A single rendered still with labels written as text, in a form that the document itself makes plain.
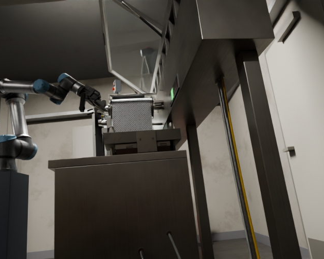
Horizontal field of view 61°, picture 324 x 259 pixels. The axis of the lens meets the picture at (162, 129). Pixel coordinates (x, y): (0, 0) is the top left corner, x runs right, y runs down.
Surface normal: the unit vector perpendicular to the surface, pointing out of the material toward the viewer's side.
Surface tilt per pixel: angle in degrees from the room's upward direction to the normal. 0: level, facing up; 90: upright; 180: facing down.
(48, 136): 90
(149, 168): 90
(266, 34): 90
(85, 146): 90
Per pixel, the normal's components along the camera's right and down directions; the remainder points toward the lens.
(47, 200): -0.02, -0.26
